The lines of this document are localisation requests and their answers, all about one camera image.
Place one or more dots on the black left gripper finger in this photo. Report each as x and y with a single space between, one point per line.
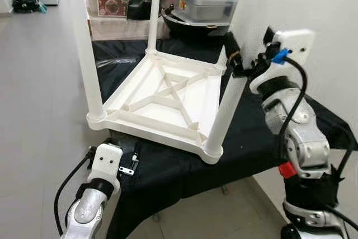
136 152

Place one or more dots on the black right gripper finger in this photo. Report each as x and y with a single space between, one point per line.
232 43
269 34

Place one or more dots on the white plastic children table top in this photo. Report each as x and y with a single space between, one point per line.
145 88

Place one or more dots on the black tablecloth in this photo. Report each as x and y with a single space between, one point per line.
168 177

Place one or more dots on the clear plastic storage container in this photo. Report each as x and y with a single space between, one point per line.
204 8

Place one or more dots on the black wok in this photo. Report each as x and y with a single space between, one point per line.
184 29

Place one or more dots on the grey metal table leg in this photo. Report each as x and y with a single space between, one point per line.
225 190

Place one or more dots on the beige patterned cloth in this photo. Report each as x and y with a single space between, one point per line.
123 29

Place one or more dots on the red printed carton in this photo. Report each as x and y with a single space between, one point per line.
114 1

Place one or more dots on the teal mop head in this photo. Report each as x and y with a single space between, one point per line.
42 9

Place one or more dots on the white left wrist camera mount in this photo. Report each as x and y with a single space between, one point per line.
105 160

